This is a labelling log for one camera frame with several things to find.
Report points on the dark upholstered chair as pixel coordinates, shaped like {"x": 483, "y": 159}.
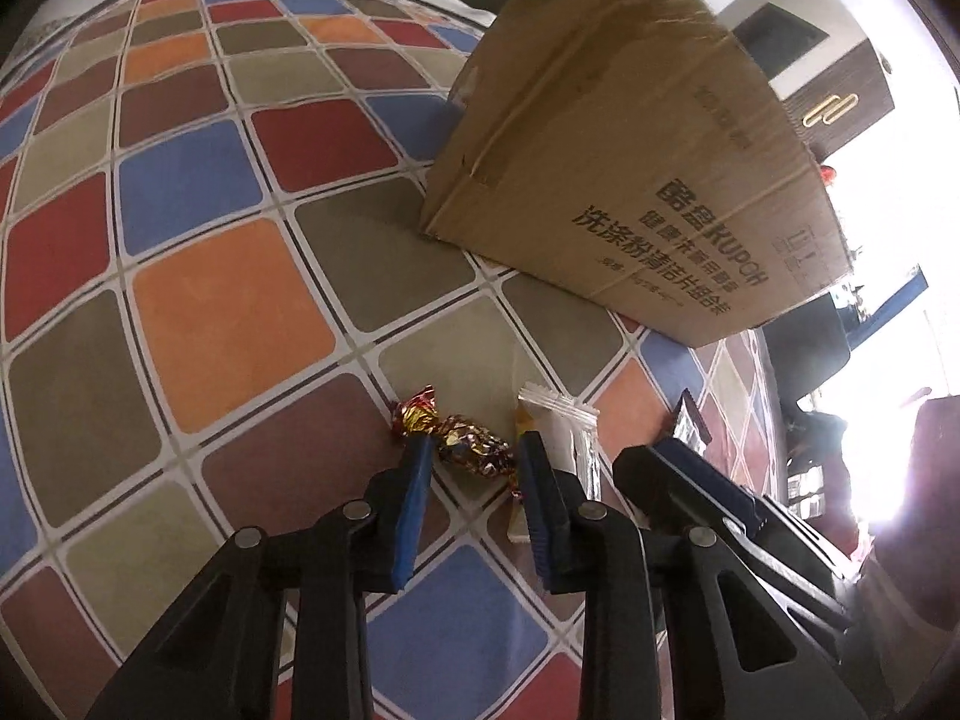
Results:
{"x": 802, "y": 345}

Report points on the red balloon decoration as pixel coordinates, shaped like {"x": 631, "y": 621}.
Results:
{"x": 828, "y": 175}

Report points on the gold red foil candy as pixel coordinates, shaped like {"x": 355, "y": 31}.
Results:
{"x": 469, "y": 442}

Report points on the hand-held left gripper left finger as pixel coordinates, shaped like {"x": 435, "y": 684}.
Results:
{"x": 416, "y": 495}

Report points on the gold wall ornament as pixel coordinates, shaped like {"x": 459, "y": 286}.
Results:
{"x": 831, "y": 111}

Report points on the white snack packet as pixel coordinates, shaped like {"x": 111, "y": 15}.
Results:
{"x": 562, "y": 435}

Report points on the dark interior door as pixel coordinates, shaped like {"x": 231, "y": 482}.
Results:
{"x": 784, "y": 41}

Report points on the brown cardboard box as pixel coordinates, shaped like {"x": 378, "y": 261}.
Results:
{"x": 637, "y": 165}

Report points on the dark snack packet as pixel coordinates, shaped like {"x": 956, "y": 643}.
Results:
{"x": 690, "y": 424}

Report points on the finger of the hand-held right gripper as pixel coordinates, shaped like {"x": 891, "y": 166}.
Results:
{"x": 806, "y": 536}
{"x": 675, "y": 469}

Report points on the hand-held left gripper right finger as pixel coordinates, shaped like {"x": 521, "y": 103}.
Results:
{"x": 540, "y": 510}

